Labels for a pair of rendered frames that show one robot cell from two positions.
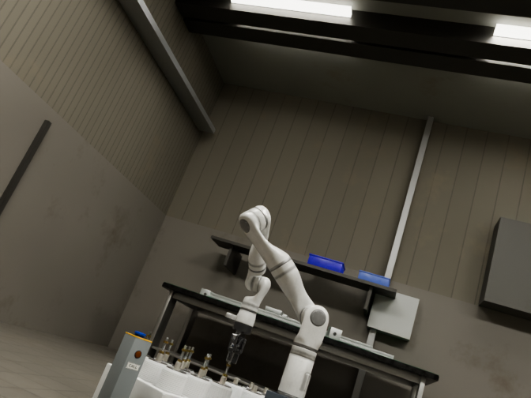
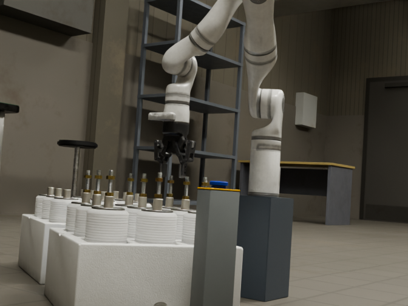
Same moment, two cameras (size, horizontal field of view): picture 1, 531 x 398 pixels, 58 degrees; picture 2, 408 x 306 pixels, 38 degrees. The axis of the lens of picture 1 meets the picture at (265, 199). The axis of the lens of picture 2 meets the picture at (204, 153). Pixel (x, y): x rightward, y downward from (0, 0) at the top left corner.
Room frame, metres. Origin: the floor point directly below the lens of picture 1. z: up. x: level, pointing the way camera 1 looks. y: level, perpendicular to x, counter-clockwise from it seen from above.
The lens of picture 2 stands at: (1.39, 1.46, 0.31)
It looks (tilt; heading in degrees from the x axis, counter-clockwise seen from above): 3 degrees up; 289
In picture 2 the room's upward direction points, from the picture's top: 4 degrees clockwise
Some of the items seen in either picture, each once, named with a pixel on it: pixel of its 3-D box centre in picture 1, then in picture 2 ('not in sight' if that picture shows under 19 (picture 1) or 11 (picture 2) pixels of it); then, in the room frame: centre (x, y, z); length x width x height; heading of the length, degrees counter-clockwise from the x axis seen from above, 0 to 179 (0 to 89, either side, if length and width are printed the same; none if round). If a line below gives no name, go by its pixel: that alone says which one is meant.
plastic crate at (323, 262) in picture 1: (325, 266); not in sight; (4.75, -0.81, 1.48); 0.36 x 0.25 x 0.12; 71
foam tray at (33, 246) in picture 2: not in sight; (88, 246); (2.38, -0.33, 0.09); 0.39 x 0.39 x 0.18; 45
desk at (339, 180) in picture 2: not in sight; (294, 192); (2.60, -5.61, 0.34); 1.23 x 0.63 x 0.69; 161
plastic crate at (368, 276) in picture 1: (373, 281); not in sight; (4.59, -1.27, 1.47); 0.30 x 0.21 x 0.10; 71
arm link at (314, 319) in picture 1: (310, 328); (268, 116); (1.78, -0.32, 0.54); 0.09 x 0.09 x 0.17; 6
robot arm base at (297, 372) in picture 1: (296, 373); (264, 168); (1.79, -0.32, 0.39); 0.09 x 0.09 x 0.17; 71
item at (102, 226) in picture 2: not in sight; (105, 249); (2.02, 0.24, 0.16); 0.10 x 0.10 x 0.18
